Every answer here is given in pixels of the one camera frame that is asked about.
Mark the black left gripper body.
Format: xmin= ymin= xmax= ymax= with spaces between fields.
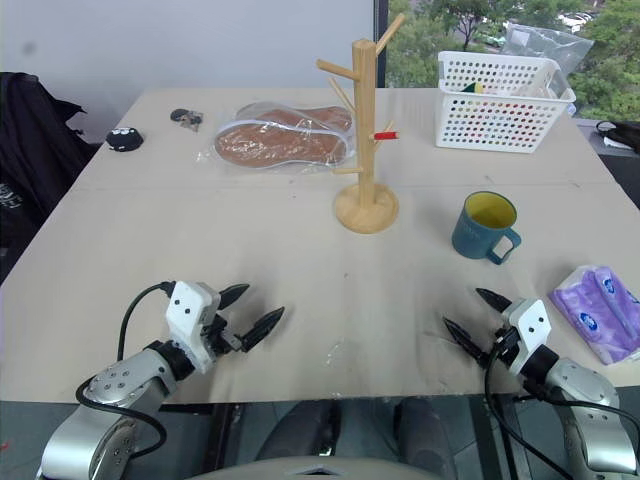
xmin=200 ymin=312 xmax=247 ymax=363

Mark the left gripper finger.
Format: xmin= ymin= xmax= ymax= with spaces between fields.
xmin=218 ymin=283 xmax=251 ymax=312
xmin=241 ymin=306 xmax=286 ymax=353

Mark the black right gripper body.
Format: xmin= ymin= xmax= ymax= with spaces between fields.
xmin=486 ymin=324 xmax=525 ymax=374

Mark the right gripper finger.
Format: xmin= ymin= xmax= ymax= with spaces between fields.
xmin=474 ymin=287 xmax=512 ymax=314
xmin=442 ymin=315 xmax=490 ymax=369

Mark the teal mug yellow inside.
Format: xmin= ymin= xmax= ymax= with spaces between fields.
xmin=451 ymin=191 xmax=523 ymax=266

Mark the wooden mug tree stand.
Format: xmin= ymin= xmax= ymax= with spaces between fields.
xmin=315 ymin=13 xmax=407 ymax=235

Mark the purple tissue pack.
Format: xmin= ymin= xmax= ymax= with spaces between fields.
xmin=547 ymin=264 xmax=640 ymax=367

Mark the grey robot torso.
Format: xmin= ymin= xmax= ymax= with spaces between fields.
xmin=188 ymin=453 xmax=417 ymax=480

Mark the white perforated plastic basket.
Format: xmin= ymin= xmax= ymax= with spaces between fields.
xmin=433 ymin=50 xmax=577 ymax=155

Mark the keys bunch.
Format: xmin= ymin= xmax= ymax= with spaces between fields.
xmin=169 ymin=107 xmax=205 ymax=133

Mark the black plush toy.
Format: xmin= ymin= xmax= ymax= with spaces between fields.
xmin=105 ymin=127 xmax=145 ymax=153

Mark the black jacket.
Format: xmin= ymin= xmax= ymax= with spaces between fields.
xmin=0 ymin=71 xmax=102 ymax=287

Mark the clear plastic bag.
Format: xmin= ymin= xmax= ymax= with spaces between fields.
xmin=499 ymin=22 xmax=595 ymax=92

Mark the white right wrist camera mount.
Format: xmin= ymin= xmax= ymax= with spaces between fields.
xmin=500 ymin=297 xmax=553 ymax=374

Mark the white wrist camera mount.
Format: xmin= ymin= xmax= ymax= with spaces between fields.
xmin=165 ymin=280 xmax=222 ymax=374
xmin=500 ymin=297 xmax=553 ymax=374

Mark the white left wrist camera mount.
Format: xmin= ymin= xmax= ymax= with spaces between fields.
xmin=165 ymin=280 xmax=222 ymax=374

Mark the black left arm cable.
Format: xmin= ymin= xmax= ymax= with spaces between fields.
xmin=74 ymin=281 xmax=176 ymax=462

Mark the dark window frame post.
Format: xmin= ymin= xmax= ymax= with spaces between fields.
xmin=374 ymin=0 xmax=391 ymax=90

